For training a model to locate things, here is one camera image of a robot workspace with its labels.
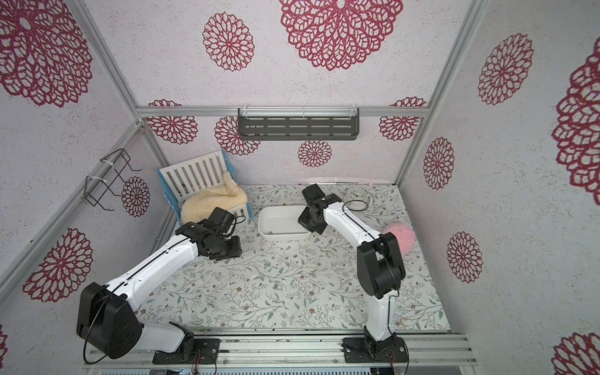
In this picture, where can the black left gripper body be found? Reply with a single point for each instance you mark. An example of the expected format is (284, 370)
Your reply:
(226, 248)

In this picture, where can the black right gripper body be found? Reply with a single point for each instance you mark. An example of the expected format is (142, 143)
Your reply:
(308, 220)

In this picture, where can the white plastic storage box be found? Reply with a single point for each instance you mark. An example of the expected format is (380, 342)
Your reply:
(280, 224)

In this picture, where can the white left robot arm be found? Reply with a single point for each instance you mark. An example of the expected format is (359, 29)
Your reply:
(107, 318)

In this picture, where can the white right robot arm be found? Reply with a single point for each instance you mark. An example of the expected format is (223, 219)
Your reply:
(379, 262)

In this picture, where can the beige plush cloth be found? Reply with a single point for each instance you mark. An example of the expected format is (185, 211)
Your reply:
(226, 196)

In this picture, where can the white alarm clock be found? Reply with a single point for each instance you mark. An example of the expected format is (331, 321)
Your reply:
(357, 199)

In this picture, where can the white slatted blue basket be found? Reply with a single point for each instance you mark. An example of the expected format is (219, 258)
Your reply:
(181, 181)

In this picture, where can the dark grey wall shelf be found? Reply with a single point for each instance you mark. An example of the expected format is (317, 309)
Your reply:
(302, 127)

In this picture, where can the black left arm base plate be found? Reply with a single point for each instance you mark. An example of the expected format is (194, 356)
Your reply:
(191, 352)

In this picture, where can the black wire wall rack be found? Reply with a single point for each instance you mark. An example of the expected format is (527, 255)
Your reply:
(96, 187)

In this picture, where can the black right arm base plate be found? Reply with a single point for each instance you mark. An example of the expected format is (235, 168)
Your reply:
(366, 349)

